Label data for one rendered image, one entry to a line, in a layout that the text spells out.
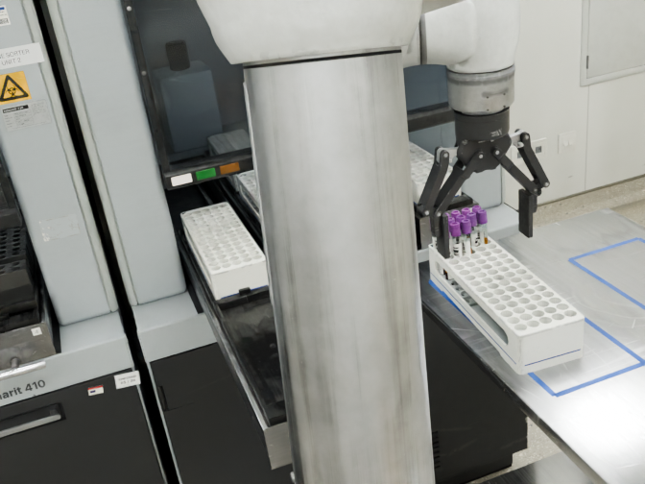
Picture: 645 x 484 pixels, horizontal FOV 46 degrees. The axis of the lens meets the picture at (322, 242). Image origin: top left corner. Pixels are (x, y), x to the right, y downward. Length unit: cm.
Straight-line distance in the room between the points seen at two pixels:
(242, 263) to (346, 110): 88
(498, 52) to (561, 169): 227
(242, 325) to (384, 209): 81
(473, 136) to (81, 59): 67
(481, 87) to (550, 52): 206
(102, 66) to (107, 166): 18
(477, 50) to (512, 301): 35
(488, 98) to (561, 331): 32
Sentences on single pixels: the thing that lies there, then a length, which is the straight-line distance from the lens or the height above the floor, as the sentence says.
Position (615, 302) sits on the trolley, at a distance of 121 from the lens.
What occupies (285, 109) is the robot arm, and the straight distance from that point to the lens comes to 45.
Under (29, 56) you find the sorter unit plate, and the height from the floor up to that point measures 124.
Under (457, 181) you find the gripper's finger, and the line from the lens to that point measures 108.
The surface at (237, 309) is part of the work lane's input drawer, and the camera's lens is 129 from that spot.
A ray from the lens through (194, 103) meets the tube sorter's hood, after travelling 137.
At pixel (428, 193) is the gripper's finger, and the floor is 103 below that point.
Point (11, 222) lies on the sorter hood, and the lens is 140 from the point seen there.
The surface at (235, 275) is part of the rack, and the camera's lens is 129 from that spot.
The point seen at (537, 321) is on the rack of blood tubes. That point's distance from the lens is 105.
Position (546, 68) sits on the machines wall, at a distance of 308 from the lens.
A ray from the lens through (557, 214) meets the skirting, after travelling 333.
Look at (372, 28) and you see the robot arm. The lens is 44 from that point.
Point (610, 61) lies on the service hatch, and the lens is 326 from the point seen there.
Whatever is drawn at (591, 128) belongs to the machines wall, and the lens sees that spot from 329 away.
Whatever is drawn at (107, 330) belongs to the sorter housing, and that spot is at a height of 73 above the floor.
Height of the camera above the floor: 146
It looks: 26 degrees down
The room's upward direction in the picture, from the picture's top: 8 degrees counter-clockwise
